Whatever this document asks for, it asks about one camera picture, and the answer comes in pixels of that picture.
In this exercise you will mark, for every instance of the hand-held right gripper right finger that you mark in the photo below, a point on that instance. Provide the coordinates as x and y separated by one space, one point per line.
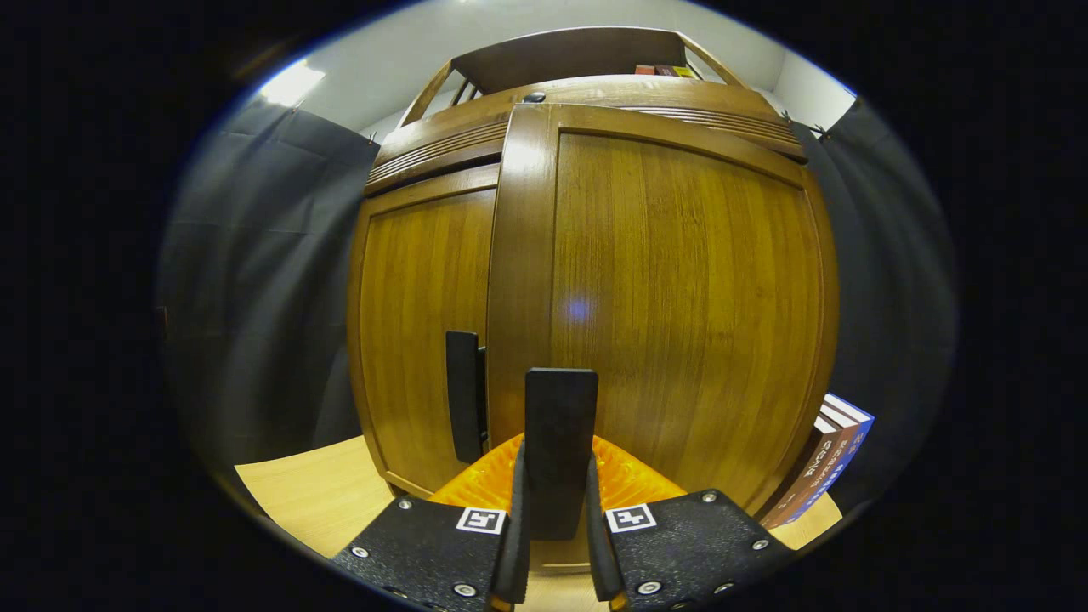
599 552

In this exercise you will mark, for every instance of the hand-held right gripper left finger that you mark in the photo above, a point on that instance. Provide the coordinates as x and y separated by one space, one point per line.
514 552

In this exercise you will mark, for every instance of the wooden shoe cabinet door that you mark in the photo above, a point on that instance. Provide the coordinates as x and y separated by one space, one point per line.
416 323
680 297

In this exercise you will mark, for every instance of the wooden double-door shoe cabinet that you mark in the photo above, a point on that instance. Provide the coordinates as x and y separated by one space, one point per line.
561 55

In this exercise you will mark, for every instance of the reddish brown book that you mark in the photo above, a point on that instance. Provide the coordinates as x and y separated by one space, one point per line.
829 421

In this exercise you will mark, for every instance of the blue book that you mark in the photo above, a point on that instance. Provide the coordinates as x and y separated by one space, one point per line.
846 450

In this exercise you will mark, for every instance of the yellow book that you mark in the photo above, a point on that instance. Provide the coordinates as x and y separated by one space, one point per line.
685 72

